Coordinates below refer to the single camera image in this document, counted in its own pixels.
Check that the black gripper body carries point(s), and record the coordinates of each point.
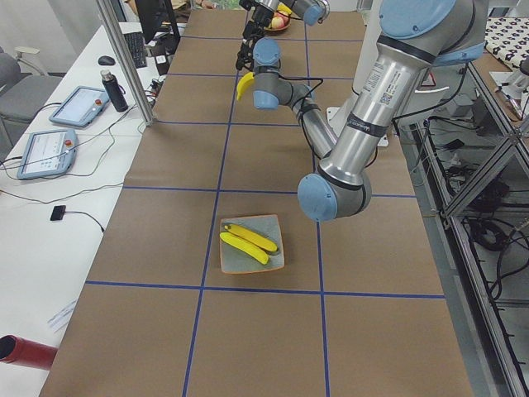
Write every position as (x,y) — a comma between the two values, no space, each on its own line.
(259,16)

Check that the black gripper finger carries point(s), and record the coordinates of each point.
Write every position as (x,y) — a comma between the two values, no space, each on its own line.
(250,30)

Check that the yellow banana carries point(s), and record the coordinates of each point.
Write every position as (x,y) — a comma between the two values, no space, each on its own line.
(251,236)
(247,247)
(244,84)

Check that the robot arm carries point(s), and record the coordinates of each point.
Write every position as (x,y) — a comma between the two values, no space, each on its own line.
(309,11)
(415,35)

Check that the woven wicker fruit basket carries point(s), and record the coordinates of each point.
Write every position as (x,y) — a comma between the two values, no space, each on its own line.
(269,29)

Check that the blue square ceramic plate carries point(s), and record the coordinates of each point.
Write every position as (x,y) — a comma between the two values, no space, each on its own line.
(236,262)

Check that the pale red apple upper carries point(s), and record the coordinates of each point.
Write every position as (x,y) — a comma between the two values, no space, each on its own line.
(279,21)

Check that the black monitor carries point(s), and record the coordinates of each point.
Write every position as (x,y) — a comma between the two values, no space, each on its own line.
(152,13)

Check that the black keyboard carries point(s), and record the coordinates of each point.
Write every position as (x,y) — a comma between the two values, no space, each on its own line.
(136,46)

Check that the black water bottle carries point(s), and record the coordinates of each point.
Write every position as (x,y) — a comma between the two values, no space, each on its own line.
(113,90)

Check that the black computer mouse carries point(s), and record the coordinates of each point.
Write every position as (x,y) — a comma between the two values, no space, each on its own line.
(106,60)

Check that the blue teach pendant far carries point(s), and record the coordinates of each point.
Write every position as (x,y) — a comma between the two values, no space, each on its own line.
(81,107)

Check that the blue teach pendant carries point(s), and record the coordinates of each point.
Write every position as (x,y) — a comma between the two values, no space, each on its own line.
(48,153)
(81,107)

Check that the black office chair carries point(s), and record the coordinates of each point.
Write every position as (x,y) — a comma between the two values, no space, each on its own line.
(25,87)

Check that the blue teach pendant near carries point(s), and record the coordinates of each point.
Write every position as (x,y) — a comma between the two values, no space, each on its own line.
(48,153)

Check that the small black puck device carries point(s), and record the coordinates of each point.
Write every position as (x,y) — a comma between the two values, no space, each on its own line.
(58,213)

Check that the red fire extinguisher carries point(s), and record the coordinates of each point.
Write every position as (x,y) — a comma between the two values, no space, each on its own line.
(22,352)

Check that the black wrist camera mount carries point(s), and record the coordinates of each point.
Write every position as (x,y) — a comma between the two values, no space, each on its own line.
(245,59)
(247,4)

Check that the aluminium frame post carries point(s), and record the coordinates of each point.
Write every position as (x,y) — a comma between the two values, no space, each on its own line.
(118,43)

